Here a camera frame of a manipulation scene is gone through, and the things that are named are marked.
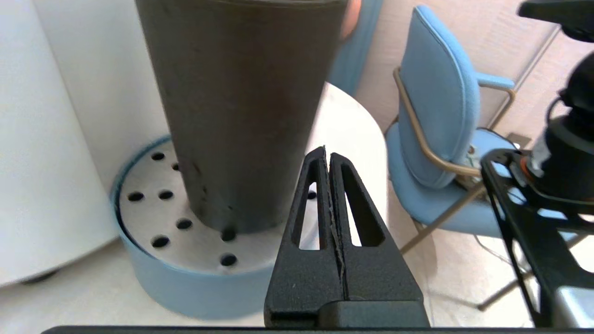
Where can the teal upholstered bench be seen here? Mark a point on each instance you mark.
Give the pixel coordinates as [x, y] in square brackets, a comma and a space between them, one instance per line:
[369, 46]

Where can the large tea beverage dispenser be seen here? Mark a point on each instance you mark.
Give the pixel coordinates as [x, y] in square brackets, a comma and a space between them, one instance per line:
[55, 139]

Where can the dark grey tall cup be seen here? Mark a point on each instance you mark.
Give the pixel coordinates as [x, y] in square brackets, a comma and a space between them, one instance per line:
[241, 116]

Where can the pink bolster cushion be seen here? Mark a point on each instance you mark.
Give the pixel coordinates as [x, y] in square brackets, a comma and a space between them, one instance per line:
[353, 14]

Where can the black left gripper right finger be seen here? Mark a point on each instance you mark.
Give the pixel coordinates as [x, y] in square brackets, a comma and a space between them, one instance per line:
[376, 273]

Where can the black metal robot frame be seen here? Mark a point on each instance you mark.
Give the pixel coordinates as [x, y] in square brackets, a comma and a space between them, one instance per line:
[543, 260]

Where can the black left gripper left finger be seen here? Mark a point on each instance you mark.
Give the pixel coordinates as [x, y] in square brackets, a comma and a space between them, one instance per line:
[301, 273]

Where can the light blue armchair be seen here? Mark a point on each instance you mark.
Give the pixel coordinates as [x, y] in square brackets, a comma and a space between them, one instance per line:
[441, 93]

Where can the blue perforated drip tray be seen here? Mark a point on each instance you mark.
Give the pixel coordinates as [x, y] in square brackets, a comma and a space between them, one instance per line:
[195, 287]

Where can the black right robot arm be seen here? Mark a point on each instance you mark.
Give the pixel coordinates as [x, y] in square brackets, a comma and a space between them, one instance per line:
[575, 139]

